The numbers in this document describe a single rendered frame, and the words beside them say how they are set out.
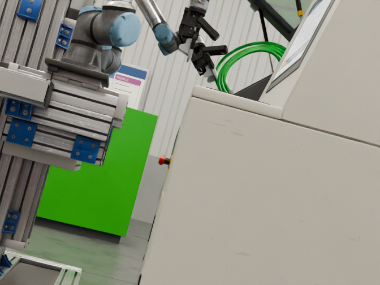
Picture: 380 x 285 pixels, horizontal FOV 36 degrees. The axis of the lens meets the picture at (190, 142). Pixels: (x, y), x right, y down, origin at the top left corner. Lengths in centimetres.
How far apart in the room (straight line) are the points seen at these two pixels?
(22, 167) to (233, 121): 115
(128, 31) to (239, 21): 732
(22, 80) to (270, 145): 92
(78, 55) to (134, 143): 359
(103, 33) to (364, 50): 94
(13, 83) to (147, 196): 697
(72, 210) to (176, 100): 382
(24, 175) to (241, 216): 116
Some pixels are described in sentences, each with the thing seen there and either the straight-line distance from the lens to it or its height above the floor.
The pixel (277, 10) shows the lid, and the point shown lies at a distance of 279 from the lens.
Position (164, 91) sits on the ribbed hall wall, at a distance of 895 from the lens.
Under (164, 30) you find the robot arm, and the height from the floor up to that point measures 135.
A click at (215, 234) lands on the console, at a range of 137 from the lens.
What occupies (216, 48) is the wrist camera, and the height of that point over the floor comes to 135.
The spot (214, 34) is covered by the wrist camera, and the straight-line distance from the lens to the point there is 235.
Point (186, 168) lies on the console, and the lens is 136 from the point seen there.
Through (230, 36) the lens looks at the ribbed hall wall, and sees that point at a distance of 923.
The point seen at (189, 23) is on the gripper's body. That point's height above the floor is 136.
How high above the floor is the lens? 75
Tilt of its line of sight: 4 degrees up
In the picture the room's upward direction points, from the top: 15 degrees clockwise
